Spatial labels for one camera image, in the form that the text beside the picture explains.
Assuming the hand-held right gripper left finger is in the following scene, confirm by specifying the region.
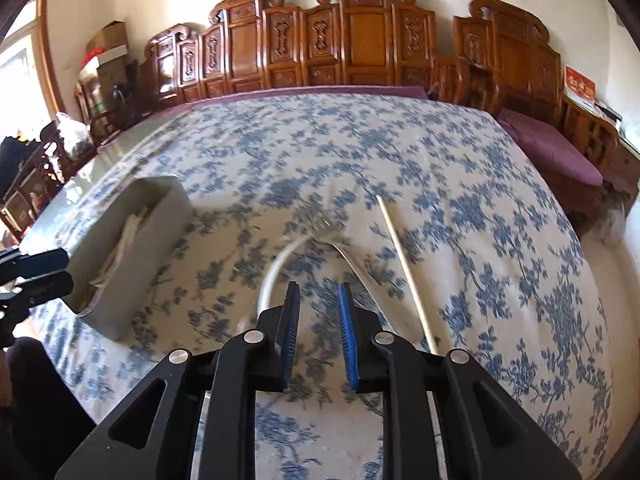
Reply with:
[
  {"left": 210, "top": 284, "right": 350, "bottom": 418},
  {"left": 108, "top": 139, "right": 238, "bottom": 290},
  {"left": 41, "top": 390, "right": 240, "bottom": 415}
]
[{"left": 55, "top": 282, "right": 302, "bottom": 480}]

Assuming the black clothing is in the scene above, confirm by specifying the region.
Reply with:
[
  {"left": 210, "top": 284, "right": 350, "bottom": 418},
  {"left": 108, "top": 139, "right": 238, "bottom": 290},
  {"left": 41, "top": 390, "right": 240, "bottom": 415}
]
[{"left": 0, "top": 135, "right": 41, "bottom": 201}]

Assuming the carved wooden chair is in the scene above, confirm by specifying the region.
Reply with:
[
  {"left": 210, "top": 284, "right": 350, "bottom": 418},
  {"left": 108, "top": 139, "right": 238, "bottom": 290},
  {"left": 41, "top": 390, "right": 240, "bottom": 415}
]
[{"left": 0, "top": 125, "right": 96, "bottom": 241}]

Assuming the clear plastic bag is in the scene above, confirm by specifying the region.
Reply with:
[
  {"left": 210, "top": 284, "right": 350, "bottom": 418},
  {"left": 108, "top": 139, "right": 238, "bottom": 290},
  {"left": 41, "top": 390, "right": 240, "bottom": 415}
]
[{"left": 587, "top": 192, "right": 628, "bottom": 246}]

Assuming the white flat box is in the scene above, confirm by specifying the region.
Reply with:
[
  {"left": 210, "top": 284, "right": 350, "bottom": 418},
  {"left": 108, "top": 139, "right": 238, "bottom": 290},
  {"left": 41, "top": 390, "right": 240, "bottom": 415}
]
[{"left": 77, "top": 45, "right": 130, "bottom": 69}]

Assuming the brown cardboard box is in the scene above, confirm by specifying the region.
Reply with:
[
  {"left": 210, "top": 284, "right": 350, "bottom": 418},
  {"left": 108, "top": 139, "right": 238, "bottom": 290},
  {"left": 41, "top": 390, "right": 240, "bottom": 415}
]
[{"left": 86, "top": 21, "right": 127, "bottom": 53}]

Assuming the carved wooden armchair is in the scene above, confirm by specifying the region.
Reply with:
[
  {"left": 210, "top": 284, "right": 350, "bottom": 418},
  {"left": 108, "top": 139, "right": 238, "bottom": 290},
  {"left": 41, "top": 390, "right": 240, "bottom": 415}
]
[{"left": 452, "top": 0, "right": 621, "bottom": 181}]

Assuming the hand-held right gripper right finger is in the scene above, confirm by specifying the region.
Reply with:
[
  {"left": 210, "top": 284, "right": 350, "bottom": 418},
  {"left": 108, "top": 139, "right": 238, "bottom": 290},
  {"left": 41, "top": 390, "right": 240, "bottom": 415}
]
[{"left": 338, "top": 284, "right": 583, "bottom": 480}]

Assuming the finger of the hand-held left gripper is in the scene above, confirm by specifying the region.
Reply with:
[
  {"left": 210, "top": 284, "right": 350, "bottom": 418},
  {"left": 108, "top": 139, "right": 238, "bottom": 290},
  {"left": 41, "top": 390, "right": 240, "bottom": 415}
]
[
  {"left": 0, "top": 270, "right": 75, "bottom": 313},
  {"left": 0, "top": 247, "right": 69, "bottom": 286}
]

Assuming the long carved wooden sofa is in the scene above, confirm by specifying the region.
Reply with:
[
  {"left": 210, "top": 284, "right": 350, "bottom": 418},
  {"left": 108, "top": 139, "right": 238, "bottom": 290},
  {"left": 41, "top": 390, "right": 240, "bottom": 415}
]
[{"left": 137, "top": 0, "right": 501, "bottom": 111}]

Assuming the rectangular metal box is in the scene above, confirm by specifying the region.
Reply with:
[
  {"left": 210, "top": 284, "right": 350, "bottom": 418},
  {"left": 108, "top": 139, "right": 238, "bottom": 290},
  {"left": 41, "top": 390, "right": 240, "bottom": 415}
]
[{"left": 64, "top": 175, "right": 196, "bottom": 342}]

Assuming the tissue box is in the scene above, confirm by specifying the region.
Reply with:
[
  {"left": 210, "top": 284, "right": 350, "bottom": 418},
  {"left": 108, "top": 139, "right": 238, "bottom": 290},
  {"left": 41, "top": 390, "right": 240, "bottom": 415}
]
[{"left": 594, "top": 100, "right": 624, "bottom": 122}]

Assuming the white plastic spoon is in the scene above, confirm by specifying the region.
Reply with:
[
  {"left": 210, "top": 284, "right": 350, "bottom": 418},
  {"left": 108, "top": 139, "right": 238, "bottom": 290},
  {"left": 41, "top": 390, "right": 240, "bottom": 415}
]
[{"left": 90, "top": 205, "right": 151, "bottom": 291}]

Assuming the white plastic bag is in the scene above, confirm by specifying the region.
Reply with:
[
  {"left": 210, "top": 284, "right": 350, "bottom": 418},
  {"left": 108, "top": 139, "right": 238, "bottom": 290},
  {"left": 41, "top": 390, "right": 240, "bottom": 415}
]
[{"left": 56, "top": 112, "right": 93, "bottom": 158}]

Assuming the metal fork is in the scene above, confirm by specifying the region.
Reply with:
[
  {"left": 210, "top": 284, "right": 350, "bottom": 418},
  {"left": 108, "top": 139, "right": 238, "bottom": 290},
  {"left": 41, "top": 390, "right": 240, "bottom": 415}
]
[{"left": 295, "top": 202, "right": 396, "bottom": 321}]

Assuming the red desk calendar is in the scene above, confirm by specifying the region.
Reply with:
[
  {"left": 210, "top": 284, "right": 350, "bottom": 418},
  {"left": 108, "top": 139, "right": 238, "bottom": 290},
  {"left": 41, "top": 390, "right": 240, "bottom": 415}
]
[{"left": 564, "top": 65, "right": 597, "bottom": 101}]

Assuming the wooden side table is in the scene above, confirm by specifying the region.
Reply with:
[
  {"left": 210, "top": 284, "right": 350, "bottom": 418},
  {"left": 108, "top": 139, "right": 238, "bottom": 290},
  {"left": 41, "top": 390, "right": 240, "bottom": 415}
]
[{"left": 607, "top": 110, "right": 640, "bottom": 188}]

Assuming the purple armchair cushion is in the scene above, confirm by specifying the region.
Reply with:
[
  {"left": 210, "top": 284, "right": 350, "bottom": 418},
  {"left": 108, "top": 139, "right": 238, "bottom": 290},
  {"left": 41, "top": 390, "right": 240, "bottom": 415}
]
[{"left": 495, "top": 107, "right": 605, "bottom": 186}]

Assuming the blue floral tablecloth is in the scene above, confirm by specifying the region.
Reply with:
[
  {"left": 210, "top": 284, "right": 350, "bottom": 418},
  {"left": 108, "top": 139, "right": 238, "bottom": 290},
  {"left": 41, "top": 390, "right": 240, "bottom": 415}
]
[{"left": 30, "top": 94, "right": 616, "bottom": 480}]

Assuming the light wooden chopstick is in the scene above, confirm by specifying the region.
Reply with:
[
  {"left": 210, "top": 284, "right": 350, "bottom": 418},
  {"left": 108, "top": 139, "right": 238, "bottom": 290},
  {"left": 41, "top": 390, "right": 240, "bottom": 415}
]
[{"left": 376, "top": 196, "right": 441, "bottom": 356}]

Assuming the wooden door frame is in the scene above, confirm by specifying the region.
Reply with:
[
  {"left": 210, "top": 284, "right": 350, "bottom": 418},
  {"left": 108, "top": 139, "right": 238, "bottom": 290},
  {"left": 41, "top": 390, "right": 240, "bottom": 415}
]
[{"left": 0, "top": 0, "right": 66, "bottom": 126}]

